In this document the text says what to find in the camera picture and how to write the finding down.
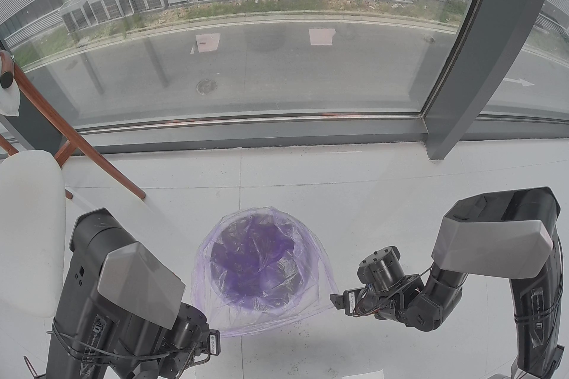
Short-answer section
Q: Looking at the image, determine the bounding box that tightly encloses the white trash bin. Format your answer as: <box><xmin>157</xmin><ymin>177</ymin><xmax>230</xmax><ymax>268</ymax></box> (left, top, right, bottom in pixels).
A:
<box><xmin>208</xmin><ymin>211</ymin><xmax>310</xmax><ymax>316</ymax></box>

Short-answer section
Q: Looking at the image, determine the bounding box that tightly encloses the window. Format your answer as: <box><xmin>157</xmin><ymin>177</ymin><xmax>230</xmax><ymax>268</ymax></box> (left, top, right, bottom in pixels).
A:
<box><xmin>0</xmin><ymin>0</ymin><xmax>569</xmax><ymax>161</ymax></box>

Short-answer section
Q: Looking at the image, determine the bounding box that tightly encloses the wooden chair with white cushions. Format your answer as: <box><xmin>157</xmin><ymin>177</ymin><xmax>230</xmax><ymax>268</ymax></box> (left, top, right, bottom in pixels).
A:
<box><xmin>0</xmin><ymin>50</ymin><xmax>146</xmax><ymax>319</ymax></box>

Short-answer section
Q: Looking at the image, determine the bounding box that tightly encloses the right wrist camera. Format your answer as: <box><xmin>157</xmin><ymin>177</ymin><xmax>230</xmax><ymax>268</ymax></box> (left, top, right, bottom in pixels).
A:
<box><xmin>330</xmin><ymin>288</ymin><xmax>357</xmax><ymax>317</ymax></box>

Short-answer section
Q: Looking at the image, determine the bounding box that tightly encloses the purple plastic bag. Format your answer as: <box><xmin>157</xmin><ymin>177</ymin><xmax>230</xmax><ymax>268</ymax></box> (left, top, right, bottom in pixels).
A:
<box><xmin>191</xmin><ymin>206</ymin><xmax>339</xmax><ymax>338</ymax></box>

